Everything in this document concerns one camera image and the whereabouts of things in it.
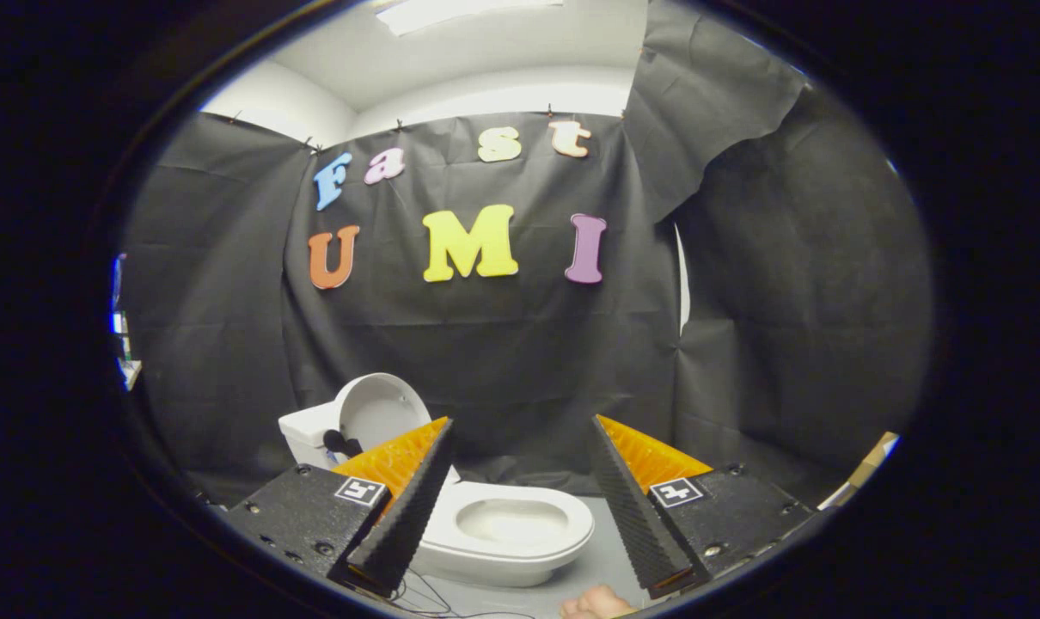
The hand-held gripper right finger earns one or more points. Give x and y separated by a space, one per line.
636 516

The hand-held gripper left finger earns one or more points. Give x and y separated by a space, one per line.
404 516

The white toilet lid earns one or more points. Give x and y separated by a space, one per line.
382 413

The white toilet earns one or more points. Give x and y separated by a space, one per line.
520 550

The black backdrop cloth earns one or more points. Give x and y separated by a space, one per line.
503 344

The cardboard box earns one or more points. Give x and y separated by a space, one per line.
872 464

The ceiling light panel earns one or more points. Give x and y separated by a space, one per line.
460 10

